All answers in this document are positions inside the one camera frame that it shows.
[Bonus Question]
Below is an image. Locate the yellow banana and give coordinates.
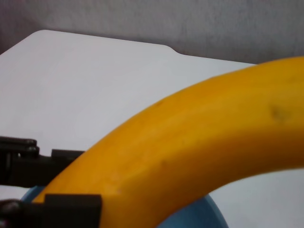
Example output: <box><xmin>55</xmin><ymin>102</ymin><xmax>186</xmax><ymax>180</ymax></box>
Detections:
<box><xmin>32</xmin><ymin>56</ymin><xmax>304</xmax><ymax>228</ymax></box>

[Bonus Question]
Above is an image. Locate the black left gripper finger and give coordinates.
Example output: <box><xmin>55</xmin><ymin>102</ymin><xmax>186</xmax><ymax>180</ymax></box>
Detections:
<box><xmin>0</xmin><ymin>194</ymin><xmax>103</xmax><ymax>228</ymax></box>
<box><xmin>0</xmin><ymin>136</ymin><xmax>85</xmax><ymax>188</ymax></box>

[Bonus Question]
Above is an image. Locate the blue bowl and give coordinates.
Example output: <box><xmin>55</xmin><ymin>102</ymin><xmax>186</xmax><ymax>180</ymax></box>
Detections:
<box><xmin>20</xmin><ymin>185</ymin><xmax>229</xmax><ymax>228</ymax></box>

